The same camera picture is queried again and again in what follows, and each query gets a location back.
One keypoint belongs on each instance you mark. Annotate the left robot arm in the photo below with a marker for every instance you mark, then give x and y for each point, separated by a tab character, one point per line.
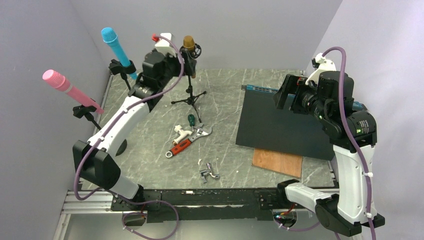
94	158

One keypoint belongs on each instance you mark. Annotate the small metal clamp part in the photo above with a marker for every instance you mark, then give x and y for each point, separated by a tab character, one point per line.
208	172

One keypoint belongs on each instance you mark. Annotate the pink mic round-base stand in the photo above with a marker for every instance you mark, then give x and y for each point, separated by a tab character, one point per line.
81	111

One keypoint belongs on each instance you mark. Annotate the white plastic faucet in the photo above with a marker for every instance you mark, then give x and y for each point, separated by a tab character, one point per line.
182	134

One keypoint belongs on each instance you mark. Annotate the green handle screwdriver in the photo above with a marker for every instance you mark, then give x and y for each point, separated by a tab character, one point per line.
191	120

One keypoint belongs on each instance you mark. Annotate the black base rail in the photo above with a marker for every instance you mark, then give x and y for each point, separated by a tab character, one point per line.
206	204

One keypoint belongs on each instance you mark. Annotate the black tripod mic stand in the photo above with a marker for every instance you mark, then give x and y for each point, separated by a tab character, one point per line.
192	99

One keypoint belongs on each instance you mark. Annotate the blue mic round-base stand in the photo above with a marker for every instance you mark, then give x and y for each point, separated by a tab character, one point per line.
116	68

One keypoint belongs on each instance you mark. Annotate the black network switch box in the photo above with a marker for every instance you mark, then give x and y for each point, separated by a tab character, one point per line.
263	126

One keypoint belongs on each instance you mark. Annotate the wooden board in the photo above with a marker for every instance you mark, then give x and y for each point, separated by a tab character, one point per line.
283	163

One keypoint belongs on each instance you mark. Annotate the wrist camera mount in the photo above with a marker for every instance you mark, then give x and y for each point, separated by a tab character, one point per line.
321	64
163	46

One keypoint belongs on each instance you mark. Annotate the blue microphone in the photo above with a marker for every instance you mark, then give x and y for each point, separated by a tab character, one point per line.
110	37

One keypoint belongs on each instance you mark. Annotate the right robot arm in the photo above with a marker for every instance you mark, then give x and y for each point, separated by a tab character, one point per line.
353	135

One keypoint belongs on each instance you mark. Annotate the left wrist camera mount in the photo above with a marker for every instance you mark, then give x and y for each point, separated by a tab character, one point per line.
163	46

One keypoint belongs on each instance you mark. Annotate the pink microphone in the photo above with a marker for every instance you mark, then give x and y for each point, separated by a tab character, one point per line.
60	83

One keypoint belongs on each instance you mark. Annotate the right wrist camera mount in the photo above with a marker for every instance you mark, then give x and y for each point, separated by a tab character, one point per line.
321	64

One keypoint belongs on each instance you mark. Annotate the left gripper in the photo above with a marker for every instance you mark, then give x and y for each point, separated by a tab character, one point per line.
189	65

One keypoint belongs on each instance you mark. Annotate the red handle adjustable wrench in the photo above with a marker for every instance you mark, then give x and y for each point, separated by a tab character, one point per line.
197	132

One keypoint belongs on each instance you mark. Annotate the gold microphone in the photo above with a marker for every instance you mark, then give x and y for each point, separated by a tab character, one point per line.
189	43

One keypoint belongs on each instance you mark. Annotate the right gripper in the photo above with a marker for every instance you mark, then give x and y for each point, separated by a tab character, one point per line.
290	85

